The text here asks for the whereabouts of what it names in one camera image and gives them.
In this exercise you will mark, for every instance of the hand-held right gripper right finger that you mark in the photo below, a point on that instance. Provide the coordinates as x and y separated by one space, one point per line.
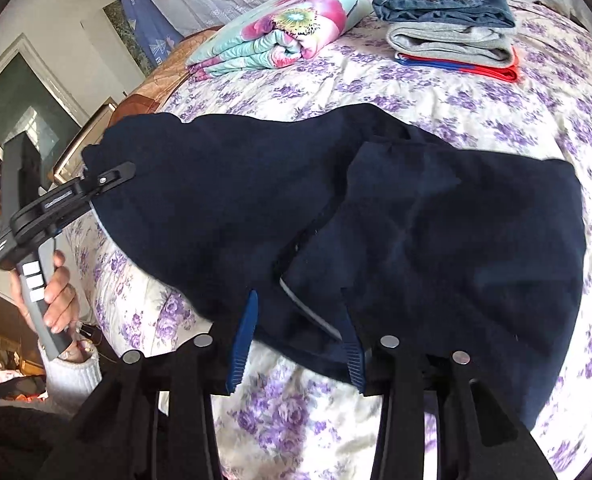
355 360

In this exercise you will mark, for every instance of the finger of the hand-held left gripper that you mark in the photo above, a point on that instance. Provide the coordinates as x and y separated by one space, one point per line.
111 175

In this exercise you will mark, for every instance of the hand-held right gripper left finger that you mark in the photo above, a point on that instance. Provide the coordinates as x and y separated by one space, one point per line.
243 340

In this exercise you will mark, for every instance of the navy blue pants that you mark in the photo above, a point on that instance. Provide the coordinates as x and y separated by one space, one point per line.
226 200

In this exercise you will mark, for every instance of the person's left forearm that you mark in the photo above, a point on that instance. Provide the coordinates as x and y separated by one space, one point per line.
73 382

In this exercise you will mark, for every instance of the folded grey pants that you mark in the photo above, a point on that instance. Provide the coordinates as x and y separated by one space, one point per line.
445 42

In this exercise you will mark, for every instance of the person's left hand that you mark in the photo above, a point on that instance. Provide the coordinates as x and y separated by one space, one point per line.
63 295

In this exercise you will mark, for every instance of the purple floral bed sheet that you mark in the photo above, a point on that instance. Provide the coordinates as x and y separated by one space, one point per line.
286 420

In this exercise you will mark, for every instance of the brown satin pillow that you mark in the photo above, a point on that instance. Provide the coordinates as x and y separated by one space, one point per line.
161 90

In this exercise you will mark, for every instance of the white framed glass door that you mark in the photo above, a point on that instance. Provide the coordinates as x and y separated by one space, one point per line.
26 100

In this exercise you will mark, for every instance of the blue printed hanging cloth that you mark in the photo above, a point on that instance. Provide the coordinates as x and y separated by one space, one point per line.
146 15

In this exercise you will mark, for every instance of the pile of clothes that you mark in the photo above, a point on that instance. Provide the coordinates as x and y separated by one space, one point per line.
13 385

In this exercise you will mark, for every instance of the person's dark clothing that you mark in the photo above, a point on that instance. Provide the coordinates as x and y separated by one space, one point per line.
16 440

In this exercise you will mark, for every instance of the folded floral quilt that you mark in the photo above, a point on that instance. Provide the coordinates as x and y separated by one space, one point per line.
296 25

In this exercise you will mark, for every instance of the folded red and blue garment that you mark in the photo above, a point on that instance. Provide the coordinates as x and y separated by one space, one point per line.
475 69

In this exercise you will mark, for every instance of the green wall picture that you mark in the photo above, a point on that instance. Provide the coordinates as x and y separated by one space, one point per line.
126 35

